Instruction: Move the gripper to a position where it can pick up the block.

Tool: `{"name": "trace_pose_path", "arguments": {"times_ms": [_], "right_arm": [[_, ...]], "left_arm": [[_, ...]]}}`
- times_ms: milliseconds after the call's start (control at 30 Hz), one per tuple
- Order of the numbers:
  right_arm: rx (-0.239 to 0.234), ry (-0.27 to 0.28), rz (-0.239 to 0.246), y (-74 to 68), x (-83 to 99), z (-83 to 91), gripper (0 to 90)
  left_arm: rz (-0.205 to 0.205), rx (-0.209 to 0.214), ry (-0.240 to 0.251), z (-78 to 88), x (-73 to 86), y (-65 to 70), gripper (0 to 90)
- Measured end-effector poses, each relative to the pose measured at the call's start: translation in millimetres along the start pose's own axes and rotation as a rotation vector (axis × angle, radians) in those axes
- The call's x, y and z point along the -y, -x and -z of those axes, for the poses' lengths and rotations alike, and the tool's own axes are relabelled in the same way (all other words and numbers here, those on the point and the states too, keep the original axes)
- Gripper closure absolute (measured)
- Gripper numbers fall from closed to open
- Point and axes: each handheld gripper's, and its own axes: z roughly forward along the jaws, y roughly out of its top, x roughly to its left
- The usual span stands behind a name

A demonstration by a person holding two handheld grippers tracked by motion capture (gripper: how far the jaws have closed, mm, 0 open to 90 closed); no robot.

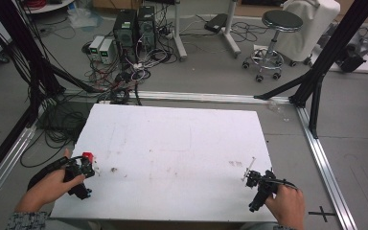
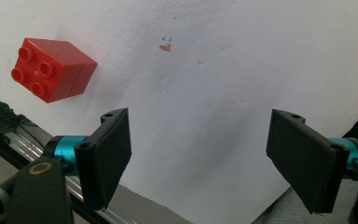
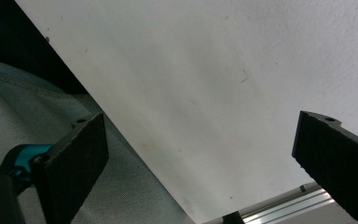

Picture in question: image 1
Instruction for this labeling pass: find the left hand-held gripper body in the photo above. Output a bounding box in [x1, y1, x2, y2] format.
[63, 157, 93, 201]

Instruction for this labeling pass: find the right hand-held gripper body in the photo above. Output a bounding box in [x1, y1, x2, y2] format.
[248, 178, 280, 214]

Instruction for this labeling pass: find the thin white stick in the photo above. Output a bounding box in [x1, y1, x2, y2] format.
[241, 156, 257, 182]

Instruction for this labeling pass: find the small red block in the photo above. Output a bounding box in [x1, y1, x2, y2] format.
[81, 151, 96, 163]

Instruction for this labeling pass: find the person's right hand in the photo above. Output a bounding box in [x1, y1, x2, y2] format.
[264, 185, 306, 230]

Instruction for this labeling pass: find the person's left hand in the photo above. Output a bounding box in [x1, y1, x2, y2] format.
[14, 148, 86, 214]

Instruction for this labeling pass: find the black tape cross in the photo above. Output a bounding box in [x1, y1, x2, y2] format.
[308, 205, 337, 223]

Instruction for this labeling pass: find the white power supply unit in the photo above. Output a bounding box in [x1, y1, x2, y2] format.
[88, 34, 105, 61]
[98, 38, 115, 65]

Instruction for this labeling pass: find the black computer tower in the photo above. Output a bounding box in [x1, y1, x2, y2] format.
[112, 9, 139, 64]
[136, 5, 157, 54]

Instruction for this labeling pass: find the black machine on white board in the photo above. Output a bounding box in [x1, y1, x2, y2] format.
[310, 30, 368, 75]

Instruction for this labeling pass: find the white table leg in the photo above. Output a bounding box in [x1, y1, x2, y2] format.
[172, 0, 189, 62]
[221, 0, 242, 59]

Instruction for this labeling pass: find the clear plastic bag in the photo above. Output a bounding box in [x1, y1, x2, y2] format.
[66, 7, 104, 30]

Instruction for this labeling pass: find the white cloth-covered chair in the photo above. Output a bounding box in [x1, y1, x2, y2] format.
[275, 0, 341, 67]

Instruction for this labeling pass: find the round black chrome stool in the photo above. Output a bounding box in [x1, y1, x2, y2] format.
[241, 9, 305, 83]

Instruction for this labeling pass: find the flat black box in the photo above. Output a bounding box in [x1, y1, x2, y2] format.
[203, 12, 229, 35]

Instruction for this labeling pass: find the round white table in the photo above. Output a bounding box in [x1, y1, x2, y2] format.
[21, 0, 77, 15]

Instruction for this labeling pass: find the tangle of black floor cables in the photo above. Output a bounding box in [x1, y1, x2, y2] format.
[19, 95, 94, 169]

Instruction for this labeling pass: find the aluminium floor rail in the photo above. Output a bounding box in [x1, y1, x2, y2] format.
[61, 89, 292, 105]
[294, 104, 359, 230]
[0, 123, 38, 216]

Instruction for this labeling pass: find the black frame strut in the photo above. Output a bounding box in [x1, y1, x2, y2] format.
[308, 74, 326, 140]

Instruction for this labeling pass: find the tangle of cables by computers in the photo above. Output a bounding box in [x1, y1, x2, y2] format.
[80, 6, 181, 106]

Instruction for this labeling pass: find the black frame post with cables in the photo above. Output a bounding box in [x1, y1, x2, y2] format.
[0, 0, 104, 128]

